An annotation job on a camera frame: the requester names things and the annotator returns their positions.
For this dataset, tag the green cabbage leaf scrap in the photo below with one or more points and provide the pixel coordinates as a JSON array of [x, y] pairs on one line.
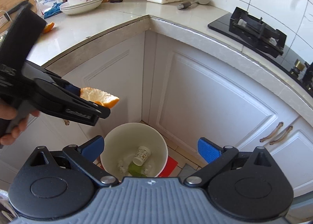
[[128, 168]]

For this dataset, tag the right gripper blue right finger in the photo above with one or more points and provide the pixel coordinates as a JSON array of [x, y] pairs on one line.
[[218, 160]]

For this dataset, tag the metal spatula grey handle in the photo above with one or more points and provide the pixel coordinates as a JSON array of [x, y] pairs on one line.
[[188, 4]]

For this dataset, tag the paper cup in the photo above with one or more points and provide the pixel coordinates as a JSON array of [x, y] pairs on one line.
[[142, 154]]

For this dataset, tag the blue white salt bag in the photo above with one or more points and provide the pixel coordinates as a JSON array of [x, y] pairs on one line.
[[48, 8]]

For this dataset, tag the black gas stove top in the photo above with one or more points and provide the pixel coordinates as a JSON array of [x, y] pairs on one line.
[[268, 42]]

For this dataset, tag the bronze cabinet handle pair right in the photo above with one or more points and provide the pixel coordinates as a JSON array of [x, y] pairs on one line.
[[275, 132]]

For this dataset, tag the person's left hand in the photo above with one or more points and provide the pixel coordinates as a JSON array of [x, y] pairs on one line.
[[9, 113]]

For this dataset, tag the white round trash bin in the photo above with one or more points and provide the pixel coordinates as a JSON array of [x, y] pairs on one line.
[[123, 141]]

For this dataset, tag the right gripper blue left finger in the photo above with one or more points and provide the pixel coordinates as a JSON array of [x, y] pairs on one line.
[[82, 157]]

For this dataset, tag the black handled kitchen knife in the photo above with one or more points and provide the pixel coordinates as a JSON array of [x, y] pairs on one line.
[[6, 16]]

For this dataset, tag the orange peel on counter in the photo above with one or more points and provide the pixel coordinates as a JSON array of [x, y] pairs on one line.
[[48, 28]]

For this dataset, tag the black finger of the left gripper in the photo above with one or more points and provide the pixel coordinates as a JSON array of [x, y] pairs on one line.
[[72, 107]]

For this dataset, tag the orange peel piece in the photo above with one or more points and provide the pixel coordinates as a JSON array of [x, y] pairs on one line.
[[99, 97]]

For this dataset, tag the white stacked plates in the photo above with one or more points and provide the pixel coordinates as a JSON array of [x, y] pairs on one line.
[[79, 8]]

